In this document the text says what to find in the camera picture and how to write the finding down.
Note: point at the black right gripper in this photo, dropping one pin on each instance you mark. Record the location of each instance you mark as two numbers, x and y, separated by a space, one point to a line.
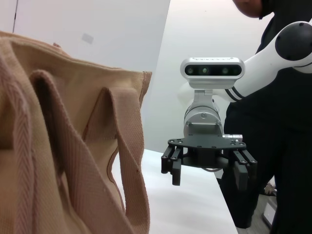
207 148

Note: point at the khaki canvas food bag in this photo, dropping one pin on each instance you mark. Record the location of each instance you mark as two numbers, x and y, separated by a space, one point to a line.
73 97

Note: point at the person in black clothes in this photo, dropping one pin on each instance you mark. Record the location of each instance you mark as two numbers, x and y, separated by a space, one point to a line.
280 146

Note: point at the silver right wrist depth camera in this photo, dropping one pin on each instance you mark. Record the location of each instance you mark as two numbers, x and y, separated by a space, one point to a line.
212 70

